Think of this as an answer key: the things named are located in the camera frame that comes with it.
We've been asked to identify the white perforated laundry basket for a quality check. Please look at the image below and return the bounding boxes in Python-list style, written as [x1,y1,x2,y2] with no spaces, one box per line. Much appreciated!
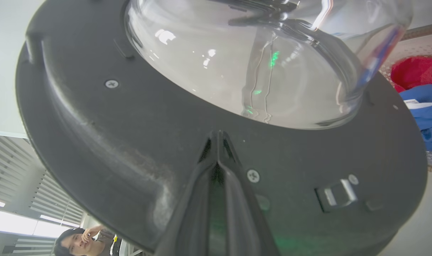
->
[379,22,432,175]

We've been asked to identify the red cloth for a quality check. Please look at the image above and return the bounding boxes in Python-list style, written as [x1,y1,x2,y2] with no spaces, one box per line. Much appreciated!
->
[390,56,432,93]

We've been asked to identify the grey window blinds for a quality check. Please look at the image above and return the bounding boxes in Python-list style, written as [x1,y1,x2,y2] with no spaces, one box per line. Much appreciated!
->
[0,134,85,225]

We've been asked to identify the black washing machine door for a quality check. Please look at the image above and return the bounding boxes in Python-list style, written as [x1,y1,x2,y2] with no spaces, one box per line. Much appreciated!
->
[15,0,428,256]

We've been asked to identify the dark haired person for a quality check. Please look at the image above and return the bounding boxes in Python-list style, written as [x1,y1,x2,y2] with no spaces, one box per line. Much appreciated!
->
[54,225,122,256]

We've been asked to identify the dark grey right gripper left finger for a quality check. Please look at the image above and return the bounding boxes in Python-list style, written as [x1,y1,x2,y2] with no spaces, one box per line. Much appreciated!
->
[153,130,219,256]

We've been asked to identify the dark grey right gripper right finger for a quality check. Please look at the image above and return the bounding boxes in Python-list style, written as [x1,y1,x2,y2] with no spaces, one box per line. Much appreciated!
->
[217,131,281,256]

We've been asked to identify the blue cloth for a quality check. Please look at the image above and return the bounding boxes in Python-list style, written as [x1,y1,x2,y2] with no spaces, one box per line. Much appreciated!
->
[399,84,432,152]

